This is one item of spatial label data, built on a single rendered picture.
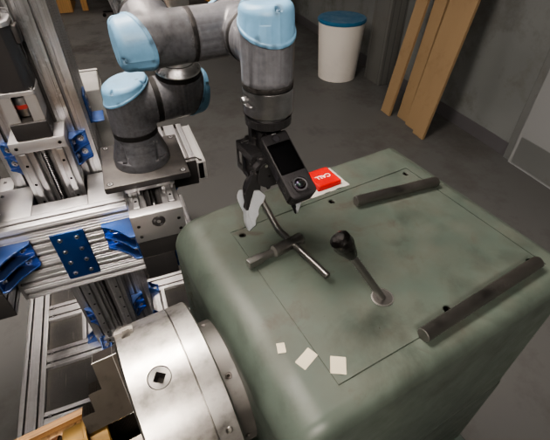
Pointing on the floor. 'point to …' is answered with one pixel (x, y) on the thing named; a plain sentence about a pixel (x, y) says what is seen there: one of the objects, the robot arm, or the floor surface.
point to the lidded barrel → (340, 44)
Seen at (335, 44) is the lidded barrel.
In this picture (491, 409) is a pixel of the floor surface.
